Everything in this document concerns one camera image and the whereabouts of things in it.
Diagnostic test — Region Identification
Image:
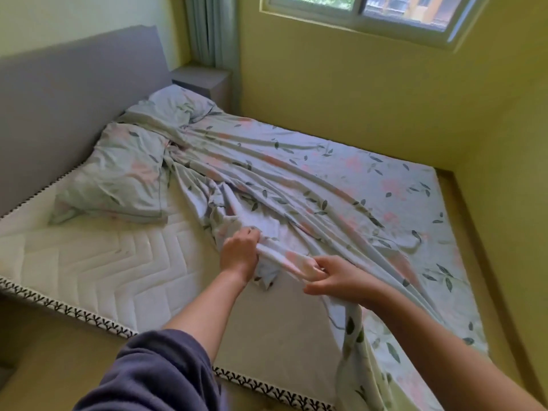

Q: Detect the person's right hand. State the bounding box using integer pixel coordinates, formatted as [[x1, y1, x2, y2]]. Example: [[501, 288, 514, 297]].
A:
[[303, 254, 386, 311]]

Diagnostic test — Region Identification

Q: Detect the person's left hand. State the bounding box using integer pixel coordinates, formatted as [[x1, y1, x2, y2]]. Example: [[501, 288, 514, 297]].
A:
[[219, 226, 263, 287]]

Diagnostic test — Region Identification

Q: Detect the floral leaf print bed sheet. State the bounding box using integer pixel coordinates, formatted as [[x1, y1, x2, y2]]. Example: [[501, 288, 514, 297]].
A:
[[118, 102, 491, 411]]

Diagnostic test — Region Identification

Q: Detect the white quilted mattress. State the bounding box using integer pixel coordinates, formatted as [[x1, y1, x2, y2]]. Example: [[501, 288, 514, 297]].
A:
[[0, 166, 343, 411]]

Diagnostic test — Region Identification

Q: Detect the floral leaf print pillow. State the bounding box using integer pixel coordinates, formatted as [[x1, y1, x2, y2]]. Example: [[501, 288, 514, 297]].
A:
[[47, 122, 174, 227], [147, 84, 223, 124]]

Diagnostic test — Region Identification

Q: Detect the grey headboard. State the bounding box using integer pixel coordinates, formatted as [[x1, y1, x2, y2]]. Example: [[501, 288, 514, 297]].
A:
[[0, 24, 174, 219]]

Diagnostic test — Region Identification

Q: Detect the person's left forearm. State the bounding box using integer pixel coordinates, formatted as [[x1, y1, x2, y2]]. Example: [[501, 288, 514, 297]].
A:
[[162, 269, 251, 364]]

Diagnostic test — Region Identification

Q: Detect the person's right forearm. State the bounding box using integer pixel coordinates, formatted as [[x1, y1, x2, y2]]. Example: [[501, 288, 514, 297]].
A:
[[368, 282, 545, 411]]

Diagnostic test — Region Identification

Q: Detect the dark grey left sleeve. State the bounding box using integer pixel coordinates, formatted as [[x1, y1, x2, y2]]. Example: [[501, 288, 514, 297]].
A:
[[72, 329, 223, 411]]

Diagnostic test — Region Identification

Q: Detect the grey nightstand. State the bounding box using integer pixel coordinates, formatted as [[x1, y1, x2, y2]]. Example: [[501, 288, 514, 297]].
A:
[[170, 63, 234, 103]]

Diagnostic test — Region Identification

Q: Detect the white framed window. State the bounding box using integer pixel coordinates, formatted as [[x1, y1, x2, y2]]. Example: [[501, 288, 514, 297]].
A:
[[259, 0, 493, 52]]

